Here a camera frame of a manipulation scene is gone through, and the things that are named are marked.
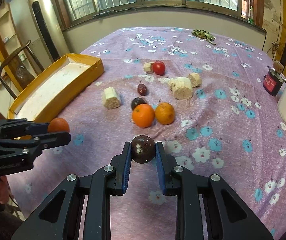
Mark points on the large sugarcane chunk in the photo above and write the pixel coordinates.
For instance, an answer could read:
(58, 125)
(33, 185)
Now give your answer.
(182, 88)

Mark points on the sugarcane piece by tomato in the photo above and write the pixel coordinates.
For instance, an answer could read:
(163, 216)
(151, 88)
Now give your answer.
(148, 67)

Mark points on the medium sugarcane piece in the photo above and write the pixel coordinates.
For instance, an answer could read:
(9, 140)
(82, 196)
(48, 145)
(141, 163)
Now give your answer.
(195, 79)

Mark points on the yellowish orange tangerine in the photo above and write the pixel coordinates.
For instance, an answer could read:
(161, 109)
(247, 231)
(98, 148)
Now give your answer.
(165, 113)

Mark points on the wooden shelf unit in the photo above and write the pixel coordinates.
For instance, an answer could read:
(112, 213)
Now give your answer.
(9, 41)

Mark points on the person's left hand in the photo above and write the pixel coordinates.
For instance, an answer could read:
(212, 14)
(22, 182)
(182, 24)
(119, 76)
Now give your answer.
(4, 190)

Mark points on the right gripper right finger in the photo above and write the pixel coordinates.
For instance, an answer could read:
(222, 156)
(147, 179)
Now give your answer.
(176, 180)

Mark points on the white sugarcane chunk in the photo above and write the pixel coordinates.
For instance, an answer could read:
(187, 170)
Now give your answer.
(111, 98)

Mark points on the dark wooden chair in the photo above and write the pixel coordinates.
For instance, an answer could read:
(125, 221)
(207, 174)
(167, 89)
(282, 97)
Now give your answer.
(17, 71)

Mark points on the black red jar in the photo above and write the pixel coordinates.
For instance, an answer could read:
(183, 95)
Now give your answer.
(274, 79)

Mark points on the yellow rimmed white tray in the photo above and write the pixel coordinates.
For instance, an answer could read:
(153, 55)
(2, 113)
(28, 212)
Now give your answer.
(54, 88)

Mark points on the dark passion fruit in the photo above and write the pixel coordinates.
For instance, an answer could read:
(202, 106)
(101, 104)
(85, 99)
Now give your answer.
(143, 149)
(137, 101)

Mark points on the purple floral tablecloth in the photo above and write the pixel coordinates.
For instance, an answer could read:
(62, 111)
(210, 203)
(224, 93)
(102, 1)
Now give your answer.
(231, 125)

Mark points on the small sugarcane piece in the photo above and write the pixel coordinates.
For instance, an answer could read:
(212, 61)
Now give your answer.
(171, 83)

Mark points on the red jujube date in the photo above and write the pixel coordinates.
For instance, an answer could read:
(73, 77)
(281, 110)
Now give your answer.
(142, 89)

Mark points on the dried green leaves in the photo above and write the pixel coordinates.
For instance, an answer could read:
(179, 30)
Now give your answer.
(204, 35)

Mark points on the bright orange tangerine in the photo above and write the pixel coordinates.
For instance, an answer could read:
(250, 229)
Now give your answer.
(143, 115)

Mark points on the small orange tangerine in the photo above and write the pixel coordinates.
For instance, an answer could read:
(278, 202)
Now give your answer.
(58, 125)

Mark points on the red tomato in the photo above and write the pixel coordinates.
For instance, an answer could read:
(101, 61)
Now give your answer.
(159, 68)

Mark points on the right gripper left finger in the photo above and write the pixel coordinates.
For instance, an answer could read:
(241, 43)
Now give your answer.
(110, 180)

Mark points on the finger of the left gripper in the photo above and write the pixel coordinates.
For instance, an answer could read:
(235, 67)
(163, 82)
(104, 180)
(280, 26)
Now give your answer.
(46, 141)
(14, 128)

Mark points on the champagne tower air conditioner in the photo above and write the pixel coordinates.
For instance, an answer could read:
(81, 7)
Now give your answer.
(48, 28)

